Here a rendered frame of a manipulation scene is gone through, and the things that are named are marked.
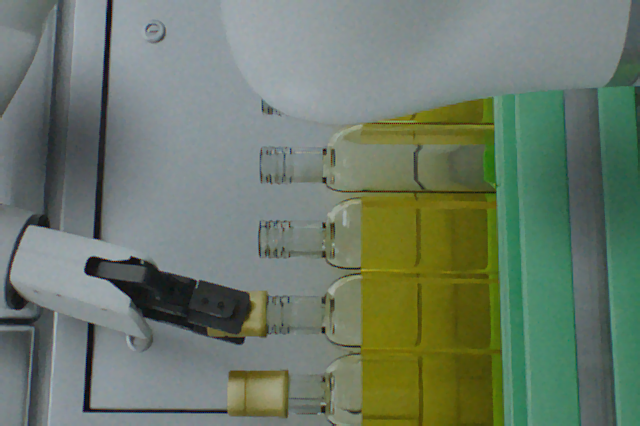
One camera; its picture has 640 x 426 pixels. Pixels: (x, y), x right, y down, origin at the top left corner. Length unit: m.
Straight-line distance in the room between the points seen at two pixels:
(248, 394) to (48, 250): 0.18
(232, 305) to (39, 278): 0.14
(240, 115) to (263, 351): 0.21
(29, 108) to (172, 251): 0.19
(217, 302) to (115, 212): 0.22
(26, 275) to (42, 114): 0.26
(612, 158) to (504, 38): 0.39
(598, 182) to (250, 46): 0.42
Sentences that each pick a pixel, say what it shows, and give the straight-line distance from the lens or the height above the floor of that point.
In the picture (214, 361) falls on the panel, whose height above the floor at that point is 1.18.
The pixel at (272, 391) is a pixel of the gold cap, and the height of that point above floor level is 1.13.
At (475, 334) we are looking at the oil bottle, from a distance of 0.92.
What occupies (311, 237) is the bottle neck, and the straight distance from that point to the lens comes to 0.95.
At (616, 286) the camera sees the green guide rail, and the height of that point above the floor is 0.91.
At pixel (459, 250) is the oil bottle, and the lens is 0.94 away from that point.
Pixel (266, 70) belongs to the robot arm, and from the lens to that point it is 0.48.
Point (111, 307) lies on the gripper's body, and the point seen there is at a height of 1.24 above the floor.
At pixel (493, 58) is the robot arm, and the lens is 0.48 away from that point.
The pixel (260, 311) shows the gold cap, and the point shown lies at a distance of 0.93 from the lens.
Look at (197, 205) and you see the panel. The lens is 1.11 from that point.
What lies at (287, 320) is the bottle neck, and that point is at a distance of 0.94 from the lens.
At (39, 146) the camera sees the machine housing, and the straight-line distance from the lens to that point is 1.15.
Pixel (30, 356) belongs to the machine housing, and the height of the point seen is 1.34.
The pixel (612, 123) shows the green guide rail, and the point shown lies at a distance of 0.87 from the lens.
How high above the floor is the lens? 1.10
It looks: level
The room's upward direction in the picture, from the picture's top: 90 degrees counter-clockwise
